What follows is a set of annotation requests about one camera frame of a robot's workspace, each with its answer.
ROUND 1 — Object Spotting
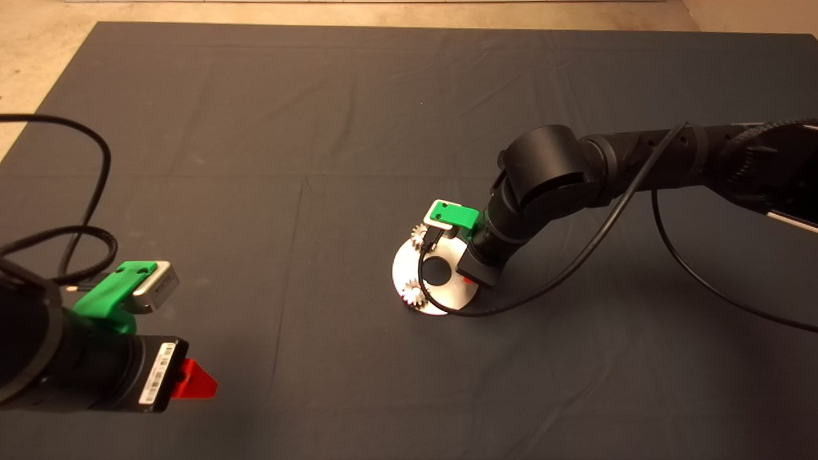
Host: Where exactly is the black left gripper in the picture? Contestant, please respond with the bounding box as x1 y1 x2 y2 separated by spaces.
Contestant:
127 335 219 414

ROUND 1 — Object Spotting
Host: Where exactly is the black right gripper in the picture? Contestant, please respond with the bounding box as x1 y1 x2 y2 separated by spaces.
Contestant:
457 249 506 289

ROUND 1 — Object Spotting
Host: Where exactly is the round metal carrier plate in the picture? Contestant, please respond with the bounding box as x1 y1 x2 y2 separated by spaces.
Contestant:
392 234 481 316

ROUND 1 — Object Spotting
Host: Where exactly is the dark grey table cloth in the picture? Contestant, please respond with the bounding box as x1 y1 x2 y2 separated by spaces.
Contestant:
0 22 818 460

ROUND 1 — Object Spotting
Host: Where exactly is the black right camera cable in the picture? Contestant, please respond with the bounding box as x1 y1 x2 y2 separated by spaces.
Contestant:
419 121 818 334

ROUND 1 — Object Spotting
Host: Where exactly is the black camera cable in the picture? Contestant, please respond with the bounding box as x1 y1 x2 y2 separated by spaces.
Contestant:
419 121 818 334
0 114 120 288

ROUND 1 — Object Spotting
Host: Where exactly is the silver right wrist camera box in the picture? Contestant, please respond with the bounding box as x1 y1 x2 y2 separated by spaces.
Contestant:
424 201 458 240

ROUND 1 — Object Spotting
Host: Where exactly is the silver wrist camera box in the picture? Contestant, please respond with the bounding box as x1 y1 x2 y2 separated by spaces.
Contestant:
424 201 458 240
132 260 180 314

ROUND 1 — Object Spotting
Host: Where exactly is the green right camera mount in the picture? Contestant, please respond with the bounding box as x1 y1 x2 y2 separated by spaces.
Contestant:
429 200 481 243

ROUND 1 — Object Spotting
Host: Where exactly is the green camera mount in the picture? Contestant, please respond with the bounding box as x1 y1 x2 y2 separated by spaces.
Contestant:
429 200 481 243
73 261 158 335

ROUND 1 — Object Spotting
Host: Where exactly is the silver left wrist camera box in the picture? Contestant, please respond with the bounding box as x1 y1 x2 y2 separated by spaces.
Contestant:
132 260 180 314

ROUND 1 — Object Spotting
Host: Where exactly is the green left camera mount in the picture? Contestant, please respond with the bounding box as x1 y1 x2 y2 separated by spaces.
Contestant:
73 261 158 335

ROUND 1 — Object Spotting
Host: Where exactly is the black left camera cable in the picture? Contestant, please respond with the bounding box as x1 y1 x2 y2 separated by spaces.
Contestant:
0 114 120 288

